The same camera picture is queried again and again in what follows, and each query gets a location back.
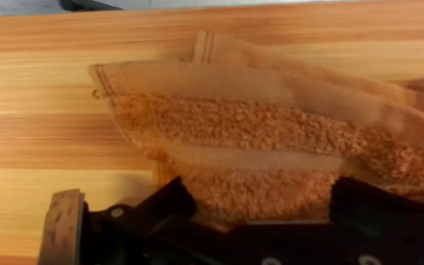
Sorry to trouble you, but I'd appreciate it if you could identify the wooden wrist block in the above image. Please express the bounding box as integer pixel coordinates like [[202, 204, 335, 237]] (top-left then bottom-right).
[[38, 188, 85, 265]]

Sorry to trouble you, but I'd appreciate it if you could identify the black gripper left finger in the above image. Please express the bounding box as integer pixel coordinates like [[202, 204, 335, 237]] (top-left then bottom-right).
[[86, 178, 197, 235]]

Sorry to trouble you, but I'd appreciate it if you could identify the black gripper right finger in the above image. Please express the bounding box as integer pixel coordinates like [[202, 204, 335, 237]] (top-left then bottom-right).
[[329, 176, 424, 235]]

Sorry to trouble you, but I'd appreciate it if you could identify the orange towel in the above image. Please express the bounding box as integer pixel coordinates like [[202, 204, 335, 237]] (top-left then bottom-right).
[[91, 32, 424, 225]]

